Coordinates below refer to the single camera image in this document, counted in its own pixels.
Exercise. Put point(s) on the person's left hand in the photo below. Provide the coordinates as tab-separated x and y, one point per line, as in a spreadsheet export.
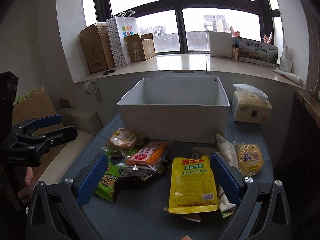
26	193

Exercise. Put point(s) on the white rolled tube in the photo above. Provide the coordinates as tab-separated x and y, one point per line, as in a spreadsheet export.
292	77

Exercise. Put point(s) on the white long snack packet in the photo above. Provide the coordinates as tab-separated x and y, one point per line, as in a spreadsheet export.
228	151

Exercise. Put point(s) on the black scissors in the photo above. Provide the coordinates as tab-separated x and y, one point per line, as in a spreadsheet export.
106	72

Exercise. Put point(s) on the tissue pack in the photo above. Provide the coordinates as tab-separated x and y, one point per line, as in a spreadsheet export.
250	104

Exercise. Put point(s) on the blue table cloth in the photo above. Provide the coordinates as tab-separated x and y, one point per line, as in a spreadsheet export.
137	211

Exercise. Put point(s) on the white foam box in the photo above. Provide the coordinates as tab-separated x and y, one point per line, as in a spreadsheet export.
220	44

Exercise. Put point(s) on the orange snack packet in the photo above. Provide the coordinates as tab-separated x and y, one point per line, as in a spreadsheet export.
149	157

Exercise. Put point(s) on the green snack bag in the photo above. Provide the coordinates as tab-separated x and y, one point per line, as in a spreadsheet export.
105	187

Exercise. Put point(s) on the yellow round pastry packet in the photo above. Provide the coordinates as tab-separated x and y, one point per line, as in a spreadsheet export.
250	158

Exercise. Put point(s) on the white dotted paper bag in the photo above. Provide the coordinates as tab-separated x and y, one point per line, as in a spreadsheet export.
119	27

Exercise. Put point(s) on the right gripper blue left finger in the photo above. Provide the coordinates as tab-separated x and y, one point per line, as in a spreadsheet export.
88	178

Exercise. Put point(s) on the yellow snack pouch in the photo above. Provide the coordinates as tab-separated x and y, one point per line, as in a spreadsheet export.
193	188

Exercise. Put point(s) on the white storage box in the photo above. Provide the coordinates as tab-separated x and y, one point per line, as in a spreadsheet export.
181	108

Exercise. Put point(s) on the white tape roll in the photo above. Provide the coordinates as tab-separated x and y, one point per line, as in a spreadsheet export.
91	87

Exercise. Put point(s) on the round cracker packet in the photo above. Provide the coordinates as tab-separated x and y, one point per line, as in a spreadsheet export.
125	139

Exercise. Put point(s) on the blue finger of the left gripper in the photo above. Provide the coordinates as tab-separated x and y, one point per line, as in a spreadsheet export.
34	124
46	141

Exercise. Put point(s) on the printed long gift box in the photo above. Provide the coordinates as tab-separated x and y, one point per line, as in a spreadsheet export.
257	52

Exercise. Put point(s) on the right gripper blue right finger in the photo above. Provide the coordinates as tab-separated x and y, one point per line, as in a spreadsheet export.
228	177

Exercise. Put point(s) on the small brown cardboard box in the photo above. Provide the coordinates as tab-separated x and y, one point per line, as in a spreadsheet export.
141	48

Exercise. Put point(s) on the large brown cardboard box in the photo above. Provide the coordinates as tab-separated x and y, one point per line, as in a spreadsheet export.
96	47

